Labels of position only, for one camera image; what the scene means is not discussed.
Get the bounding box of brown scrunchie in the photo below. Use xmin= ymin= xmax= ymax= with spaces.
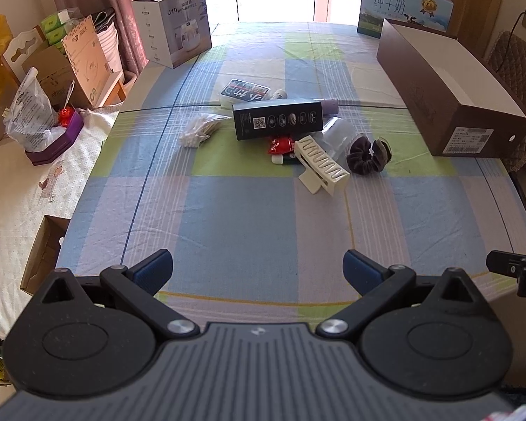
xmin=346 ymin=136 xmax=393 ymax=175

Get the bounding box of red packet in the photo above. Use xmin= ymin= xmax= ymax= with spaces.
xmin=268 ymin=135 xmax=297 ymax=158

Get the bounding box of cartoon print white cloth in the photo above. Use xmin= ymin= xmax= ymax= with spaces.
xmin=0 ymin=105 xmax=120 ymax=404

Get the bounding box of clear printed plastic bag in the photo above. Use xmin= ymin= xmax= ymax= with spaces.
xmin=4 ymin=66 xmax=59 ymax=152

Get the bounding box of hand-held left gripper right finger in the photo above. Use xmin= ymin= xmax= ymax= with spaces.
xmin=315 ymin=249 xmax=488 ymax=340

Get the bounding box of white plastic bucket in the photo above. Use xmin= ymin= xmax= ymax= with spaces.
xmin=94 ymin=9 xmax=124 ymax=76

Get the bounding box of blue milk carton box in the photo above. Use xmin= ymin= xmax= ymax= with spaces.
xmin=357 ymin=0 xmax=455 ymax=38

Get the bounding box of clear plastic container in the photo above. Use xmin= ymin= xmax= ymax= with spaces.
xmin=322 ymin=117 xmax=357 ymax=164

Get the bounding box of small open cardboard box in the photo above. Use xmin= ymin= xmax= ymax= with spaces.
xmin=19 ymin=215 xmax=71 ymax=296

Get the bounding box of bag of cotton swabs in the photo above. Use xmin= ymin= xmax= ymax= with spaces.
xmin=178 ymin=113 xmax=231 ymax=148

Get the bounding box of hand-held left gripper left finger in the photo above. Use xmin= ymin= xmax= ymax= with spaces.
xmin=39 ymin=249 xmax=201 ymax=341

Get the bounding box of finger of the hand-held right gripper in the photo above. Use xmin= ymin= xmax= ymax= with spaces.
xmin=486 ymin=250 xmax=526 ymax=279

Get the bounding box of green tissue pack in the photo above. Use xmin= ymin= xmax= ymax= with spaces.
xmin=44 ymin=27 xmax=69 ymax=47
xmin=41 ymin=11 xmax=72 ymax=31

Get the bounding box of plain brown cardboard box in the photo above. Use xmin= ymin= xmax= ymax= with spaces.
xmin=22 ymin=44 xmax=93 ymax=110

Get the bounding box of printed kraft cardboard box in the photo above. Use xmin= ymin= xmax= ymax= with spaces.
xmin=61 ymin=15 xmax=126 ymax=108

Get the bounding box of wooden chair back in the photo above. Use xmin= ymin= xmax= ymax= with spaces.
xmin=0 ymin=25 xmax=50 ymax=87

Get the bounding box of white humidifier box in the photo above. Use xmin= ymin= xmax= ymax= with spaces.
xmin=131 ymin=0 xmax=213 ymax=69

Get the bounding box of brown shoe box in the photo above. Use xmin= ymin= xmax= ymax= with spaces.
xmin=376 ymin=18 xmax=526 ymax=159

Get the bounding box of purple box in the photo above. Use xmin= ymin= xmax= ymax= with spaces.
xmin=25 ymin=109 xmax=85 ymax=167

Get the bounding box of long black box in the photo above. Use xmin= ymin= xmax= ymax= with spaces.
xmin=232 ymin=100 xmax=324 ymax=141

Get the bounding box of cream hair claw clip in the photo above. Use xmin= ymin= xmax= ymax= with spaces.
xmin=294 ymin=136 xmax=351 ymax=198

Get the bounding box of quilted brown chair cover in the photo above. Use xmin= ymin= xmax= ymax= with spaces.
xmin=482 ymin=31 xmax=526 ymax=174

